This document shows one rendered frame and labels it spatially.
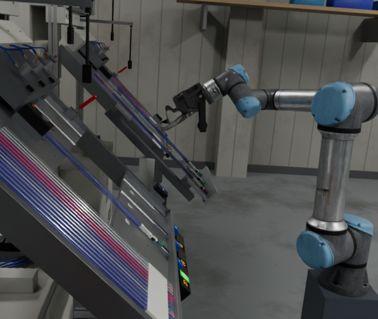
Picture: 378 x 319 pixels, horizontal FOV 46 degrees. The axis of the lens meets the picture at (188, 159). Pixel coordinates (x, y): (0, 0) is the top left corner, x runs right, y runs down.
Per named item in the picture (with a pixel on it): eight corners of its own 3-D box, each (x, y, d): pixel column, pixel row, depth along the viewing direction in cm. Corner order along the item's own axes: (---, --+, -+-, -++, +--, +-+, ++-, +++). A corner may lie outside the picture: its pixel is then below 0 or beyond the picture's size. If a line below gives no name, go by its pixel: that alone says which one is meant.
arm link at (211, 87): (221, 95, 164) (224, 98, 156) (210, 102, 164) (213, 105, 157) (211, 78, 162) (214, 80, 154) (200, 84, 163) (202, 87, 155)
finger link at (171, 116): (154, 118, 153) (173, 105, 158) (164, 133, 155) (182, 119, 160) (159, 116, 151) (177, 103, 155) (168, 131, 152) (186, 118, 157)
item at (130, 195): (159, 217, 148) (166, 211, 148) (162, 351, 85) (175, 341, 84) (119, 177, 144) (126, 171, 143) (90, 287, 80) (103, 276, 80)
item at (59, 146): (159, 245, 119) (163, 242, 119) (159, 248, 118) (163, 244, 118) (15, 105, 107) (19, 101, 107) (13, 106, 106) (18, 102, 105)
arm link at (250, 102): (273, 103, 154) (258, 81, 159) (249, 104, 147) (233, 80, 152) (261, 119, 159) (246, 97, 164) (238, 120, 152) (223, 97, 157)
